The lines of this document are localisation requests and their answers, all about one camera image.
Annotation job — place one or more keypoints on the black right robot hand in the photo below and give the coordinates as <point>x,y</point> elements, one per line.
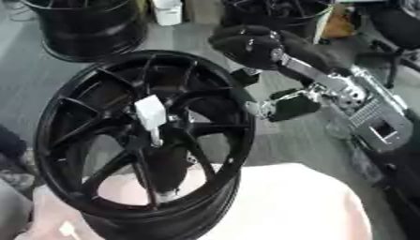
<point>257,47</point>

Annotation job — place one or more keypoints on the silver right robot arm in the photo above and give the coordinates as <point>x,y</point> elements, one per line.
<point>383,125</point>

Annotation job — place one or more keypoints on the black wheel rim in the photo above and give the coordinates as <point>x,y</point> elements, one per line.
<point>93,28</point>
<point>273,15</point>

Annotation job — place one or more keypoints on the white pin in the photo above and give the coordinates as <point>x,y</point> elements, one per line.
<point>150,114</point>

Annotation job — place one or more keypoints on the black spoked wheel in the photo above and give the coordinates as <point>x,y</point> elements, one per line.
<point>87,106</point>

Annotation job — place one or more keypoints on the brown bag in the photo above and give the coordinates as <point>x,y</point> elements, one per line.
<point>338,26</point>

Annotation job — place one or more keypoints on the white container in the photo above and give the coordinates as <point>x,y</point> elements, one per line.
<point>167,12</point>

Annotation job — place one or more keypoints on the black office chair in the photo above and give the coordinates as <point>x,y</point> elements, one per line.
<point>396,25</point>

